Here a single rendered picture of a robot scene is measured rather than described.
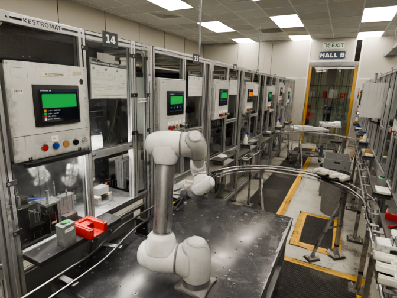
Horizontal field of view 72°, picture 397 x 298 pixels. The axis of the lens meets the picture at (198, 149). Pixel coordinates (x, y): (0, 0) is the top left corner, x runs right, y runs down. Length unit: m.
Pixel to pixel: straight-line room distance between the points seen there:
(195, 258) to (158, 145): 0.60
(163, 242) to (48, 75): 1.02
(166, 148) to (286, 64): 8.57
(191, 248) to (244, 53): 9.11
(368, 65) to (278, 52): 2.66
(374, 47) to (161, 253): 8.89
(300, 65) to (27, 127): 8.87
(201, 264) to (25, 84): 1.20
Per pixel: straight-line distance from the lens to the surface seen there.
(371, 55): 9.64
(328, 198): 4.32
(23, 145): 1.51
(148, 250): 1.54
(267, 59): 9.93
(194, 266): 1.51
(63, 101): 1.58
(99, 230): 1.73
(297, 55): 9.74
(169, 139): 1.40
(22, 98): 1.50
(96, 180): 2.09
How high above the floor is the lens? 1.74
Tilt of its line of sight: 13 degrees down
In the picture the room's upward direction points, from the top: 2 degrees clockwise
